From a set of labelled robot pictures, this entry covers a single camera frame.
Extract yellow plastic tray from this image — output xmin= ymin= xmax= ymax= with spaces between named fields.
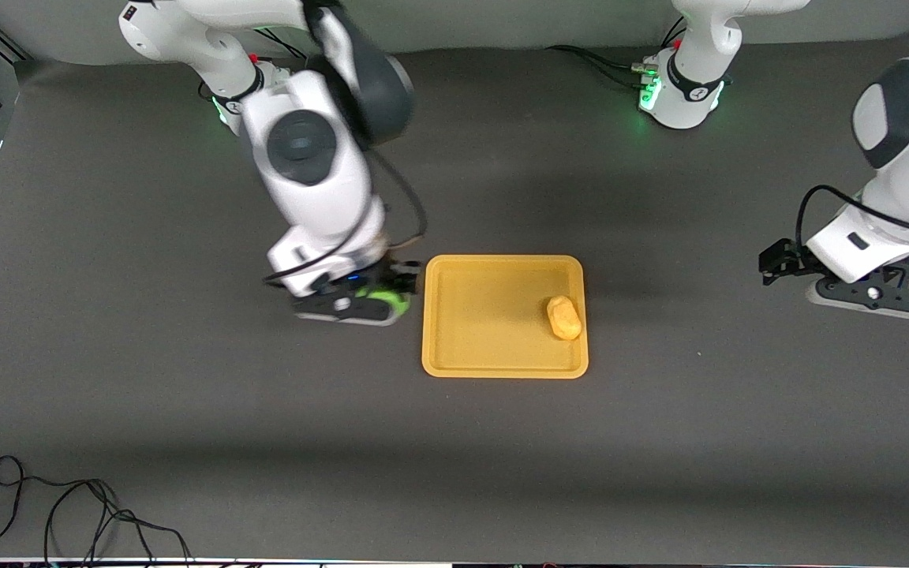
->
xmin=421 ymin=254 xmax=589 ymax=380

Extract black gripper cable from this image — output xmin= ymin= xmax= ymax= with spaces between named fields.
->
xmin=263 ymin=148 xmax=429 ymax=286
xmin=795 ymin=184 xmax=909 ymax=255

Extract loose thin black cable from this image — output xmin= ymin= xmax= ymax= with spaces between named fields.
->
xmin=0 ymin=455 xmax=195 ymax=568

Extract black right arm base cables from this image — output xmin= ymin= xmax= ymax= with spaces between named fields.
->
xmin=198 ymin=28 xmax=311 ymax=102

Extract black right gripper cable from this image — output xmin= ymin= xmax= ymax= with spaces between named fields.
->
xmin=263 ymin=148 xmax=429 ymax=286

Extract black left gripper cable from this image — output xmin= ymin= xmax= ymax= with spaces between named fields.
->
xmin=795 ymin=184 xmax=909 ymax=255

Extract black left arm base cables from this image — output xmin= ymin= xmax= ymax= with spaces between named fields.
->
xmin=545 ymin=14 xmax=690 ymax=89

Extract green apple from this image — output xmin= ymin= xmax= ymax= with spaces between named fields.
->
xmin=355 ymin=287 xmax=414 ymax=319

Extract yellow potato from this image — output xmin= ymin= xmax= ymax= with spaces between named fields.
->
xmin=545 ymin=294 xmax=585 ymax=342

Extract black arm base cables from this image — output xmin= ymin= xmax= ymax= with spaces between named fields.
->
xmin=545 ymin=14 xmax=690 ymax=89
xmin=198 ymin=28 xmax=311 ymax=102

